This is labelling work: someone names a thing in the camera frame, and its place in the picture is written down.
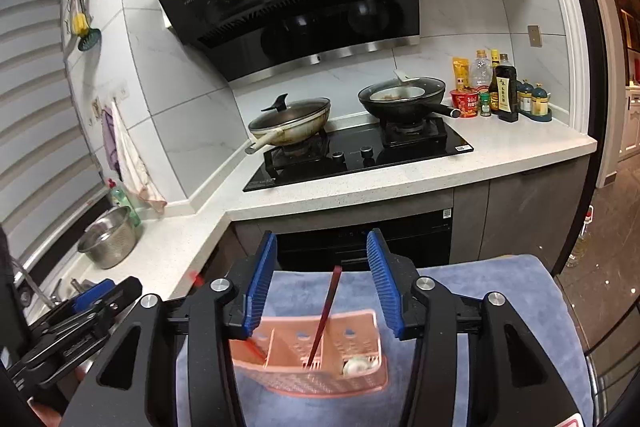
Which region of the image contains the black frying pan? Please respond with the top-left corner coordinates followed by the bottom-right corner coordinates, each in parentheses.
top-left (357, 79), bottom-right (463, 120)

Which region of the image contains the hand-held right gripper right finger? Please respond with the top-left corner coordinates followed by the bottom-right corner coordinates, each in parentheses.
top-left (366, 228), bottom-right (596, 427)

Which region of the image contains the cooking oil bottle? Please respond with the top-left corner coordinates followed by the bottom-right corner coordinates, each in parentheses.
top-left (566, 207), bottom-right (594, 269)

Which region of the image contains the steel kitchen sink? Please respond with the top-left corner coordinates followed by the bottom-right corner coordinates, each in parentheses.
top-left (25, 277), bottom-right (103, 325)

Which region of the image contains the purple hanging cloth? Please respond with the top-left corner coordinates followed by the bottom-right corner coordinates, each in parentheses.
top-left (101, 107), bottom-right (121, 172)

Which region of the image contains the steel kitchen faucet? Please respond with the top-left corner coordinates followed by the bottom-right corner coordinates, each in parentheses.
top-left (12, 257), bottom-right (57, 309)

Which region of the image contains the person's left hand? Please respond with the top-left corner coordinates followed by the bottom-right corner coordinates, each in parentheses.
top-left (27, 394), bottom-right (68, 427)

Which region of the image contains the dark bottle with yellow cap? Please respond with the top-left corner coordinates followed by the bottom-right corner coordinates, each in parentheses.
top-left (488, 49), bottom-right (501, 114)

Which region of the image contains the black framed glass door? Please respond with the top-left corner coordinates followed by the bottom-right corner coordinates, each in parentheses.
top-left (542, 0), bottom-right (640, 427)

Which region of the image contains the black glass gas stove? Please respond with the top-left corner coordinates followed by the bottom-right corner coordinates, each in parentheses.
top-left (242, 117), bottom-right (475, 192)

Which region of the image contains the striped window blind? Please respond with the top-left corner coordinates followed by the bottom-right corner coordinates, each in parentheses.
top-left (0, 0), bottom-right (110, 260)

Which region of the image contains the white sideboard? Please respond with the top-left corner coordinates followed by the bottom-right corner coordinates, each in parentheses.
top-left (619, 82), bottom-right (640, 160)

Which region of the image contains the white ceramic spoon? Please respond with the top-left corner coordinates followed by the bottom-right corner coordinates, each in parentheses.
top-left (342, 356), bottom-right (381, 378)

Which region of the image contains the red instant noodle cup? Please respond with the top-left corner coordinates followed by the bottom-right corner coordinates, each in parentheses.
top-left (450, 88), bottom-right (481, 118)

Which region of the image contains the steel wok with pale handle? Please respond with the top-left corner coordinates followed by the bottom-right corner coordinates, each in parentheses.
top-left (245, 104), bottom-right (332, 155)

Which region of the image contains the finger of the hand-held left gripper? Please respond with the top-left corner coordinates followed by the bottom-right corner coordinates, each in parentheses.
top-left (30, 278), bottom-right (118, 358)
top-left (10, 276), bottom-right (146, 390)

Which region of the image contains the grey base cabinet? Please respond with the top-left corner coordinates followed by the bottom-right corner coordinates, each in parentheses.
top-left (227, 154), bottom-right (596, 270)

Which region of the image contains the blue-grey plush towel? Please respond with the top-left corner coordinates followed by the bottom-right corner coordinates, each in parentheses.
top-left (185, 253), bottom-right (596, 427)

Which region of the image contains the dark soy sauce bottle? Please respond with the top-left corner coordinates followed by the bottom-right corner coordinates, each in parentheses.
top-left (495, 53), bottom-right (520, 122)

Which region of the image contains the green dish soap bottle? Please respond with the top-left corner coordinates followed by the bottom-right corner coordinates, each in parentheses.
top-left (107, 178), bottom-right (142, 228)

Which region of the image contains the yellow seasoning packet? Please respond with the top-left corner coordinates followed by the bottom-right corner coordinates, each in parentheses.
top-left (452, 57), bottom-right (471, 92)

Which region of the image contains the white stained hanging cloth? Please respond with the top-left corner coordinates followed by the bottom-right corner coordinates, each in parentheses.
top-left (110, 101), bottom-right (168, 214)

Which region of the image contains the wooden display shelf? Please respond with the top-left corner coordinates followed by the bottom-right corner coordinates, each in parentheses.
top-left (597, 0), bottom-right (640, 88)

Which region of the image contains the black built-in oven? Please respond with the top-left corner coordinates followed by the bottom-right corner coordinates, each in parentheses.
top-left (272, 208), bottom-right (453, 273)

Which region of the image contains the pink perforated utensil holder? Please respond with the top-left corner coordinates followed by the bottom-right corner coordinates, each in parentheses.
top-left (229, 311), bottom-right (390, 398)

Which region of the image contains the red chopstick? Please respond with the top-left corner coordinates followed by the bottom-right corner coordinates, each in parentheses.
top-left (306, 265), bottom-right (343, 368)

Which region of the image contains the steel colander bowl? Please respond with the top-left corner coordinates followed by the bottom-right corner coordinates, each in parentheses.
top-left (77, 206), bottom-right (138, 270)

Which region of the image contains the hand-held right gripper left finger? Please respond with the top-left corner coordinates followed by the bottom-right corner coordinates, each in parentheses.
top-left (60, 231), bottom-right (278, 427)

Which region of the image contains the clear bottle with orange cap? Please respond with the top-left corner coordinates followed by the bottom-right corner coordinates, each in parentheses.
top-left (472, 51), bottom-right (491, 94)

